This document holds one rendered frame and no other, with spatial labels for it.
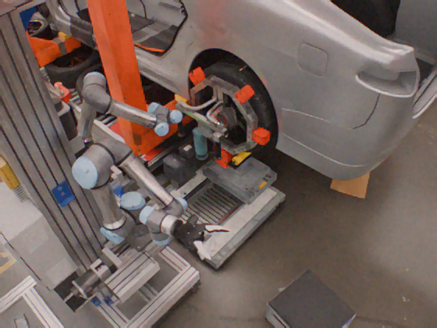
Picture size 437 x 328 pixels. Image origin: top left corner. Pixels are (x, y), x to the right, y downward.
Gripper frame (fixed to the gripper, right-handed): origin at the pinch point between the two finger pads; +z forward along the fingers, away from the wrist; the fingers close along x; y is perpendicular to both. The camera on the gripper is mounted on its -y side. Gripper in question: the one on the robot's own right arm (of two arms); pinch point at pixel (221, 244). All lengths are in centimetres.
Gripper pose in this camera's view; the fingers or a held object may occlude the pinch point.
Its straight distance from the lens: 139.5
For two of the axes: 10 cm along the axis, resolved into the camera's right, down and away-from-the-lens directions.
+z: 8.9, 3.0, -3.4
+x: -4.6, 5.5, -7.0
